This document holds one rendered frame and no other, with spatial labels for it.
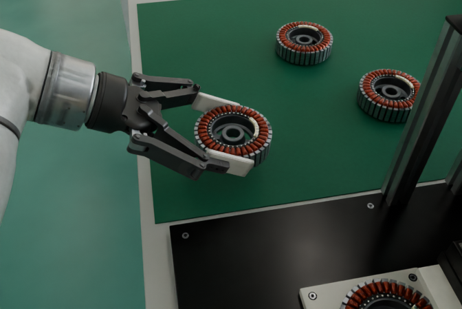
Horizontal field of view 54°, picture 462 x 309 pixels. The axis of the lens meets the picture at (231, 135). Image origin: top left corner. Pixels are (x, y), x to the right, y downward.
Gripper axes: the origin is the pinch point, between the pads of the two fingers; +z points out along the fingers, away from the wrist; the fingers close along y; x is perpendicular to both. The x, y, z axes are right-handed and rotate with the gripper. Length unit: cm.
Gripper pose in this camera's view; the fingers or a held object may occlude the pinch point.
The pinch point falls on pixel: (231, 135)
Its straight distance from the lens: 66.6
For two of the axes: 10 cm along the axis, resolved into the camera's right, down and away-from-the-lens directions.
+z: 8.8, 2.3, 4.2
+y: 1.5, 7.0, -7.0
